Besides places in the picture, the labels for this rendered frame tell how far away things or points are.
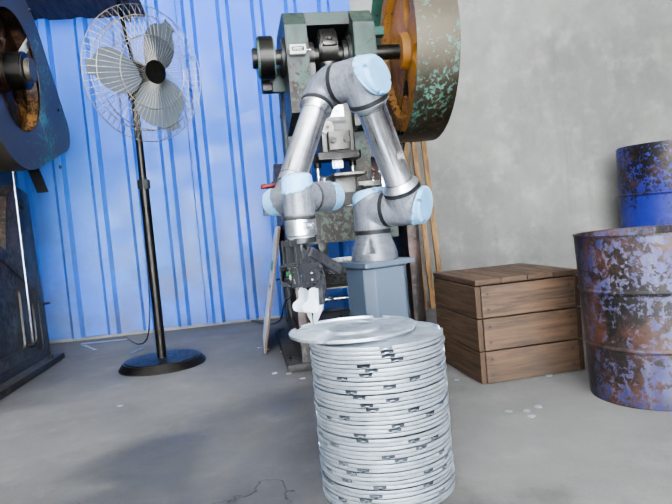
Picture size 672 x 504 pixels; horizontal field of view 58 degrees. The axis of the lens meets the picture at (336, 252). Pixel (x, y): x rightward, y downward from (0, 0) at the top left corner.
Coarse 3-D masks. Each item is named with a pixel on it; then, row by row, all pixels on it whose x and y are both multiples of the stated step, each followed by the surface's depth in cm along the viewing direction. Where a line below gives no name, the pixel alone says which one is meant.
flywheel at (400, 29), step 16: (384, 0) 289; (400, 0) 275; (384, 16) 292; (400, 16) 278; (400, 32) 280; (400, 48) 271; (416, 48) 262; (400, 64) 273; (416, 64) 262; (400, 80) 288; (400, 96) 291; (400, 112) 290; (400, 128) 283
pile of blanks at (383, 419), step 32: (320, 352) 123; (352, 352) 117; (384, 352) 117; (416, 352) 118; (320, 384) 128; (352, 384) 118; (384, 384) 117; (416, 384) 118; (320, 416) 126; (352, 416) 119; (384, 416) 119; (416, 416) 118; (448, 416) 128; (320, 448) 128; (352, 448) 119; (384, 448) 118; (416, 448) 119; (448, 448) 125; (352, 480) 120; (384, 480) 118; (416, 480) 119; (448, 480) 124
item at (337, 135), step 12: (336, 108) 262; (348, 108) 263; (336, 120) 262; (348, 120) 263; (324, 132) 260; (336, 132) 259; (348, 132) 260; (324, 144) 262; (336, 144) 260; (348, 144) 260
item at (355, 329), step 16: (336, 320) 150; (352, 320) 148; (368, 320) 146; (384, 320) 144; (400, 320) 142; (304, 336) 133; (320, 336) 131; (336, 336) 130; (352, 336) 128; (368, 336) 127; (384, 336) 123
